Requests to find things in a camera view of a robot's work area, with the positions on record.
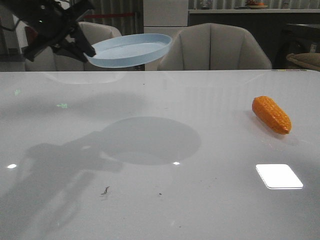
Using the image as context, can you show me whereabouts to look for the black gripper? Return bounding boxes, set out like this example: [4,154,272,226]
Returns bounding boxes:
[0,0,96,63]

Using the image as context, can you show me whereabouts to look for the light blue round plate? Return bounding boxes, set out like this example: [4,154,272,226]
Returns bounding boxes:
[87,33,173,68]

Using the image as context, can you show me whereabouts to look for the orange toy corn cob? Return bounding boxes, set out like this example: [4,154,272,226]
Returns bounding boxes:
[251,95,292,135]

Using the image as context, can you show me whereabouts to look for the left beige upholstered chair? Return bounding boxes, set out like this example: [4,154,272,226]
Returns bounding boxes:
[24,21,123,72]

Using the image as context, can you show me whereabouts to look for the beige upholstered chair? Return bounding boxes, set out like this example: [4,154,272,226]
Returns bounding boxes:
[24,21,123,72]
[157,23,272,71]

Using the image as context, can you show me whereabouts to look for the red barrier belt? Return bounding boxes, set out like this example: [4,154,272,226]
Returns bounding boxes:
[84,12,136,19]

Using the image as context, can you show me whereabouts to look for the white cabinet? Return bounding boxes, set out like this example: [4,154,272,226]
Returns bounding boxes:
[142,0,189,72]

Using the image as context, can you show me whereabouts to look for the right beige upholstered chair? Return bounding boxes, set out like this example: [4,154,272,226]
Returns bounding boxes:
[157,23,272,71]

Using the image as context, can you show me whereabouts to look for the fruit bowl on counter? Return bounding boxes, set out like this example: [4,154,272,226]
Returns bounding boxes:
[245,0,268,10]

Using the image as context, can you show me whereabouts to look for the dark counter with light top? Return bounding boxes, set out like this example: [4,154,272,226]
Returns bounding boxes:
[188,9,320,69]

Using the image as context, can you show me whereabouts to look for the tan cushion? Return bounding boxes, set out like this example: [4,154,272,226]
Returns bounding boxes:
[286,52,320,72]

